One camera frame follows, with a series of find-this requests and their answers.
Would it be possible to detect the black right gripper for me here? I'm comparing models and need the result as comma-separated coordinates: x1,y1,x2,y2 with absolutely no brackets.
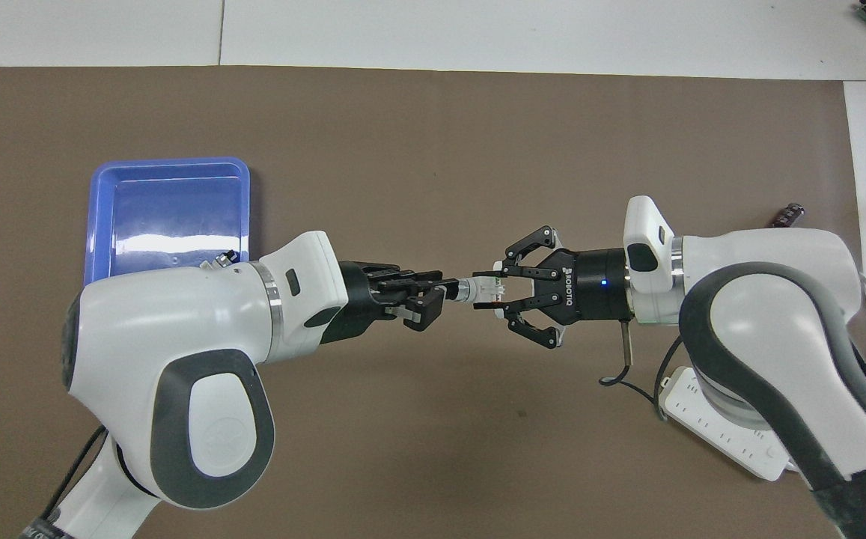
474,225,633,351

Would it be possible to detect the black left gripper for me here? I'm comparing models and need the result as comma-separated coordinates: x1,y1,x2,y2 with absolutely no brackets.
319,261,462,347

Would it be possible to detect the brown paper mat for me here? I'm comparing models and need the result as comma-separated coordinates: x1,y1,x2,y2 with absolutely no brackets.
0,66,864,539

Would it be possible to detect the white power strip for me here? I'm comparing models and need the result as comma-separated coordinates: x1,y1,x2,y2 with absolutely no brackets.
661,365,794,481

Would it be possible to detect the blue plastic tray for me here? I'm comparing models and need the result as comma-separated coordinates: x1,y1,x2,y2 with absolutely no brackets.
85,156,251,287

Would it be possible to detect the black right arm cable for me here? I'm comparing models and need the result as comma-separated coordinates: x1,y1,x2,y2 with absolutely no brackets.
599,322,684,421

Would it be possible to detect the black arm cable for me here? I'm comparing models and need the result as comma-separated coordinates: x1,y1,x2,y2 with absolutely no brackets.
599,322,684,421
42,425,109,525

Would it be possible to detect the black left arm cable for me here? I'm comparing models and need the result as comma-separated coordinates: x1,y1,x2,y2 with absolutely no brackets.
42,425,109,525

